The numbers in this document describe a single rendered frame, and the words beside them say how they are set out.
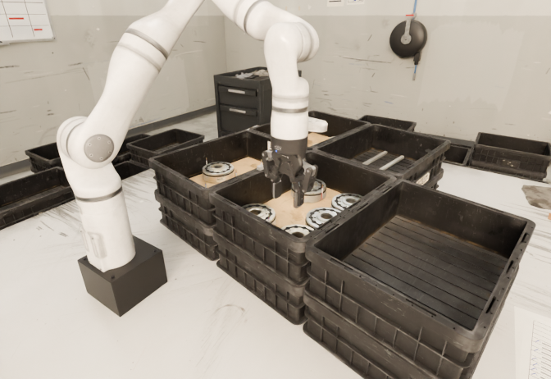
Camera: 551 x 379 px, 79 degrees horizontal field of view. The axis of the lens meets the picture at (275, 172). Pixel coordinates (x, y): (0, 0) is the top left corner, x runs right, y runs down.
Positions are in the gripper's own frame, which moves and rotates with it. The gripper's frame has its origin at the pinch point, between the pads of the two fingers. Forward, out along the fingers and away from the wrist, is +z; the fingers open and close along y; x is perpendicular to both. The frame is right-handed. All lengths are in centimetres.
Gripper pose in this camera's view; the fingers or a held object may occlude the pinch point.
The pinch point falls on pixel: (287, 195)
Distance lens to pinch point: 73.6
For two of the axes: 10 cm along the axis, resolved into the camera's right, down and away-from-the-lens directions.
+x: 6.8, -2.9, 6.7
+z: -0.1, 9.1, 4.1
